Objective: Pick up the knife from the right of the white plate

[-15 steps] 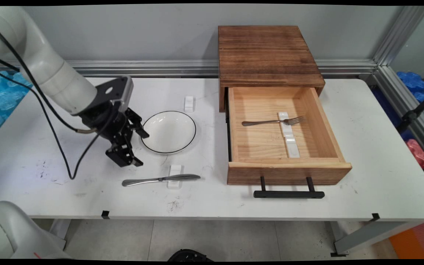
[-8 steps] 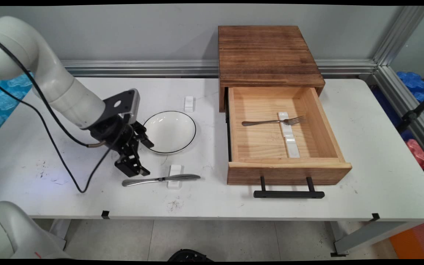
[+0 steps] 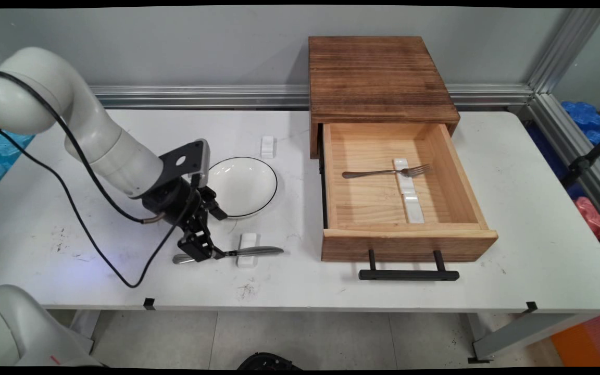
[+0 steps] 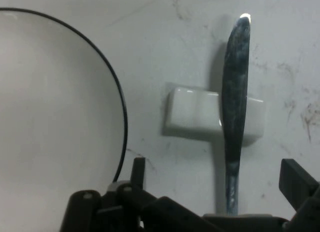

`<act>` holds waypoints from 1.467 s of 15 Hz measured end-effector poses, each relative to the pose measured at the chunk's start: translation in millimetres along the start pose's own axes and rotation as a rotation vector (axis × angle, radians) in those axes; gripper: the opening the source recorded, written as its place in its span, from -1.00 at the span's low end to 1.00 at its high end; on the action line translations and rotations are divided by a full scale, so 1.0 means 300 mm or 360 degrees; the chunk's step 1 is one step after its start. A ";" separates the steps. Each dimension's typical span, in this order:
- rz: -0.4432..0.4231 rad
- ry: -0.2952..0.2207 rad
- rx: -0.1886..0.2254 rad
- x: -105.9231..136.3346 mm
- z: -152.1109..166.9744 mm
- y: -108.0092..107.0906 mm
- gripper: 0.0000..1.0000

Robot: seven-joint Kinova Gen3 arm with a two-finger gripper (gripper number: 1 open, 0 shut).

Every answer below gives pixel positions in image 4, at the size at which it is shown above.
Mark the white plate with black rim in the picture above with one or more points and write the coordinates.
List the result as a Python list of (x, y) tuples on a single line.
[(55, 104)]

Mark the white ceramic cutlery rest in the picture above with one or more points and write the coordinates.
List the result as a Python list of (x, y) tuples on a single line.
[(192, 112)]

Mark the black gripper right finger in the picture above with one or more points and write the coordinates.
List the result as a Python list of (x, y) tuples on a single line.
[(297, 182)]

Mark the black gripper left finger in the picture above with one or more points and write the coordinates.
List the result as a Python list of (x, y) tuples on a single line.
[(150, 212)]

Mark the silver metal table knife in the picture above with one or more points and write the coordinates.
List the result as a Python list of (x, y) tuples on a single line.
[(235, 92)]

